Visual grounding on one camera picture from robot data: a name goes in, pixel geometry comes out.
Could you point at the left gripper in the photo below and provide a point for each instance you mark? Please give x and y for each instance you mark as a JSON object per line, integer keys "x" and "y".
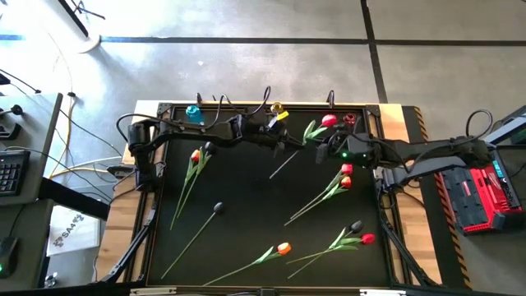
{"x": 267, "y": 127}

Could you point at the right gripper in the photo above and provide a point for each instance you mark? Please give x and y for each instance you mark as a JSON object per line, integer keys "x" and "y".
{"x": 353, "y": 152}

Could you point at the red artificial tulip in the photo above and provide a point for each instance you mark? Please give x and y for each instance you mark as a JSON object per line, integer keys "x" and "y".
{"x": 367, "y": 238}
{"x": 347, "y": 168}
{"x": 328, "y": 120}

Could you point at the orange artificial tulip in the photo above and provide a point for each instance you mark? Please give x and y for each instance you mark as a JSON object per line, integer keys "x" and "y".
{"x": 283, "y": 248}
{"x": 346, "y": 181}
{"x": 195, "y": 155}

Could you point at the leafless black artificial tulip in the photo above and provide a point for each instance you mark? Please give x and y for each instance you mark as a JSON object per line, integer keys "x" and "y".
{"x": 218, "y": 207}

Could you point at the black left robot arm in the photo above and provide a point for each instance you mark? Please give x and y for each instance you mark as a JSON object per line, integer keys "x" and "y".
{"x": 185, "y": 131}

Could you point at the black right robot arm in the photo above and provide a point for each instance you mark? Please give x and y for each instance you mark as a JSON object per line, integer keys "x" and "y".
{"x": 431, "y": 150}

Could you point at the red glass vase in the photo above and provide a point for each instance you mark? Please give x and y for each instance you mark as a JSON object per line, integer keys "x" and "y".
{"x": 349, "y": 119}

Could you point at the yellow glass vase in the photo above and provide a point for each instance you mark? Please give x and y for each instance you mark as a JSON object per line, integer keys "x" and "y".
{"x": 276, "y": 107}

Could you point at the blue glass vase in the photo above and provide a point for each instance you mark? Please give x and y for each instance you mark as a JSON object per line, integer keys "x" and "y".
{"x": 194, "y": 114}

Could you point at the black table mat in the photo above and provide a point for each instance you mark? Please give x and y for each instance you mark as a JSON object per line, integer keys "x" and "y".
{"x": 255, "y": 230}

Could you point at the black hazard-striped floor mat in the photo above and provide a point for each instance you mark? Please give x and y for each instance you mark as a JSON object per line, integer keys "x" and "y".
{"x": 431, "y": 246}

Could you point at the red and black toolbox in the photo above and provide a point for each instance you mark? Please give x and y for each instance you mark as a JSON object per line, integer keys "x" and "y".
{"x": 481, "y": 197}

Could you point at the grey equipment case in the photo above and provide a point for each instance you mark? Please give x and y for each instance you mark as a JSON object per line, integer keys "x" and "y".
{"x": 507, "y": 125}

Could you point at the white round stand base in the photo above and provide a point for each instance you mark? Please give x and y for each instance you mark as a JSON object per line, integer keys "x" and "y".
{"x": 92, "y": 45}

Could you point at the black desk foot bar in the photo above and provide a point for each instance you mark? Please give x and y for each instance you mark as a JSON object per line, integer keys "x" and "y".
{"x": 74, "y": 199}

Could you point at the white paper sheet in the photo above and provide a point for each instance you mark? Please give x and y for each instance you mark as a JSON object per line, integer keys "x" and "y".
{"x": 72, "y": 232}

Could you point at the black stand bar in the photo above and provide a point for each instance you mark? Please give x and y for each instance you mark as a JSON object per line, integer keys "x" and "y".
{"x": 74, "y": 16}

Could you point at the grey desk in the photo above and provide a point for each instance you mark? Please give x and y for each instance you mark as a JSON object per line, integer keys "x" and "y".
{"x": 37, "y": 123}

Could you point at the metal caster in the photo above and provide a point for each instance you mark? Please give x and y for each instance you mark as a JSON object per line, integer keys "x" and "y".
{"x": 50, "y": 280}

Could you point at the black round knob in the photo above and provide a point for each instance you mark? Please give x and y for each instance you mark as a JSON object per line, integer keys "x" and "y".
{"x": 16, "y": 109}

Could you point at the black computer keyboard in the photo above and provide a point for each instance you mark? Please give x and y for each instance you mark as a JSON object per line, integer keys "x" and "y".
{"x": 12, "y": 172}

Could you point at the black desk gadget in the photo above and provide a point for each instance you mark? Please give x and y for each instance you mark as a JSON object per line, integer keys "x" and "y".
{"x": 10, "y": 131}

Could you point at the black computer mouse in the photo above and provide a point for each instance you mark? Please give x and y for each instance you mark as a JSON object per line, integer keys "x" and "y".
{"x": 7, "y": 257}

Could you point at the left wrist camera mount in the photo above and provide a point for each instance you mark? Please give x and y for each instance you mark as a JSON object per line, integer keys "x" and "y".
{"x": 280, "y": 150}

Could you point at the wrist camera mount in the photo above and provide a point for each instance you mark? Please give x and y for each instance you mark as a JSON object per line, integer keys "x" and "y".
{"x": 280, "y": 150}
{"x": 322, "y": 153}

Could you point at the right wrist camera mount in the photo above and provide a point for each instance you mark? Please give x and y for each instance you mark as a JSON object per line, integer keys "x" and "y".
{"x": 322, "y": 153}

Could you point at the black aluminium table frame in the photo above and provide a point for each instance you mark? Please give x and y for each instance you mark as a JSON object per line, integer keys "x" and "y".
{"x": 373, "y": 110}

